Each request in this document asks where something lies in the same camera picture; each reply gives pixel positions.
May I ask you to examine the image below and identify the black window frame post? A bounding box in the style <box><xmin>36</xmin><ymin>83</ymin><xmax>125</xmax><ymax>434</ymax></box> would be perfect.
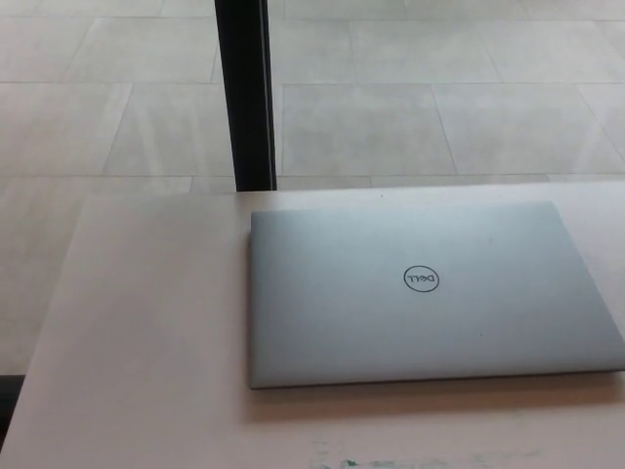
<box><xmin>213</xmin><ymin>0</ymin><xmax>278</xmax><ymax>192</ymax></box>

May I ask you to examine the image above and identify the silver Dell laptop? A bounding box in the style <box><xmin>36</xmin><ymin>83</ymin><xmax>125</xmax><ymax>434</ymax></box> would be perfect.
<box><xmin>249</xmin><ymin>199</ymin><xmax>625</xmax><ymax>391</ymax></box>

